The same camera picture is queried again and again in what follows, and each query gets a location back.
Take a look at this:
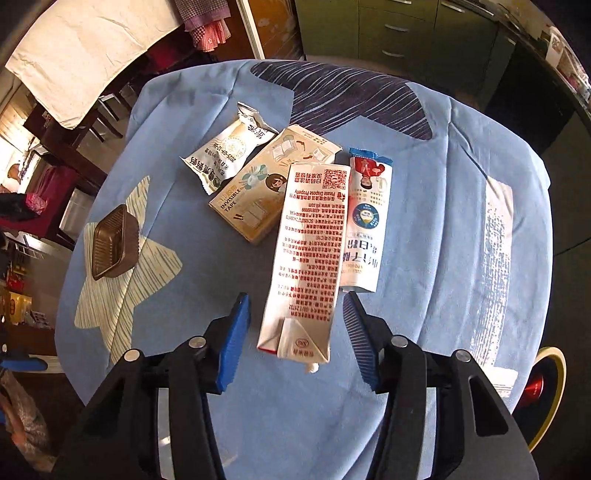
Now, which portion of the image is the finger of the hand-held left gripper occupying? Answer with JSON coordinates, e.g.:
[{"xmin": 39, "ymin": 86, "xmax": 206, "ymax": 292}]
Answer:
[{"xmin": 0, "ymin": 357, "xmax": 49, "ymax": 372}]

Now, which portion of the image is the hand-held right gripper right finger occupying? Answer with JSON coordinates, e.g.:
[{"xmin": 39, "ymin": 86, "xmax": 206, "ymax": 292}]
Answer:
[{"xmin": 343, "ymin": 292, "xmax": 541, "ymax": 480}]

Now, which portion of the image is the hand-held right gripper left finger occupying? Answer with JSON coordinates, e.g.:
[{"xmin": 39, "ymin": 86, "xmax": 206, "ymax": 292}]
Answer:
[{"xmin": 53, "ymin": 292, "xmax": 252, "ymax": 480}]

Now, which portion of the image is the white red print milk carton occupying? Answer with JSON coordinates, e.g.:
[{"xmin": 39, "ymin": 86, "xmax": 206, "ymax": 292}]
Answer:
[{"xmin": 256, "ymin": 161, "xmax": 352, "ymax": 374}]

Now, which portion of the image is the yellow rimmed dark bin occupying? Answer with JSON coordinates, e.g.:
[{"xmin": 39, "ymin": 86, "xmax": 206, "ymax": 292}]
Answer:
[{"xmin": 519, "ymin": 346, "xmax": 567, "ymax": 453}]

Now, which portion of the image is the clear plastic bag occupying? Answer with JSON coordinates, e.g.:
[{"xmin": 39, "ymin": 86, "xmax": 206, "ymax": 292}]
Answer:
[{"xmin": 0, "ymin": 369, "xmax": 54, "ymax": 474}]

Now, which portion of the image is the white blue drink pouch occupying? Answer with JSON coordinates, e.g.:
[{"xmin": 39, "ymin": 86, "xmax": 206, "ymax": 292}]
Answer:
[{"xmin": 339, "ymin": 147, "xmax": 394, "ymax": 294}]

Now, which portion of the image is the blue printed tablecloth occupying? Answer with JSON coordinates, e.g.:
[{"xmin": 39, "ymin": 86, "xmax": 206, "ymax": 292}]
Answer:
[{"xmin": 54, "ymin": 59, "xmax": 552, "ymax": 480}]

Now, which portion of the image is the beige cardboard tape box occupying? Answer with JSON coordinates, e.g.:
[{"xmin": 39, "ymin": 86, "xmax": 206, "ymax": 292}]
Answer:
[{"xmin": 208, "ymin": 124, "xmax": 341, "ymax": 244}]

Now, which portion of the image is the brown plastic tray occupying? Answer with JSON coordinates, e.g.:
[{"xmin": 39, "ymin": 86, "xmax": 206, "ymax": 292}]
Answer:
[{"xmin": 91, "ymin": 204, "xmax": 140, "ymax": 281}]

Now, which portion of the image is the white snack wrapper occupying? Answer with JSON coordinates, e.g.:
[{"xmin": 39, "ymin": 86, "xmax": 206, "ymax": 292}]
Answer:
[{"xmin": 180, "ymin": 102, "xmax": 280, "ymax": 195}]

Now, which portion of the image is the dark wooden chair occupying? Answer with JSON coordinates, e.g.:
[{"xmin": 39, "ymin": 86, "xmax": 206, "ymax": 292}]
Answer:
[{"xmin": 88, "ymin": 90, "xmax": 137, "ymax": 139}]

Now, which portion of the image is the frosted glass sliding door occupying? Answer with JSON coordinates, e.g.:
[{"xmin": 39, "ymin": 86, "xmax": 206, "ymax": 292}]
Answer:
[{"xmin": 235, "ymin": 0, "xmax": 305, "ymax": 61}]

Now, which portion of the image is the white hanging cloth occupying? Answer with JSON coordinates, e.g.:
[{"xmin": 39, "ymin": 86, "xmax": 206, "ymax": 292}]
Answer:
[{"xmin": 4, "ymin": 0, "xmax": 185, "ymax": 130}]

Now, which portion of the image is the pink checked apron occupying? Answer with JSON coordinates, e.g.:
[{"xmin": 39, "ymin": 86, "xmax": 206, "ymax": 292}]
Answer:
[{"xmin": 173, "ymin": 0, "xmax": 241, "ymax": 51}]

